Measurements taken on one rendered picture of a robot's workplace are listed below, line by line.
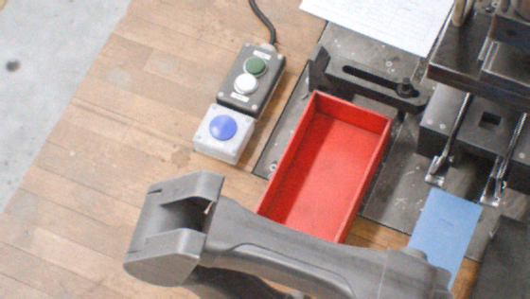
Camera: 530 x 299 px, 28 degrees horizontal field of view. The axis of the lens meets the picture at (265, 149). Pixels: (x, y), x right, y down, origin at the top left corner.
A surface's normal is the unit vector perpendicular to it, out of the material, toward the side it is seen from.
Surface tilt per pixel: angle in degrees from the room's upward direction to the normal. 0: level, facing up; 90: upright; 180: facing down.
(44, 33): 0
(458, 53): 0
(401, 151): 0
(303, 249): 18
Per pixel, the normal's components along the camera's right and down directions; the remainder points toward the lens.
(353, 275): 0.27, -0.37
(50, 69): -0.04, -0.46
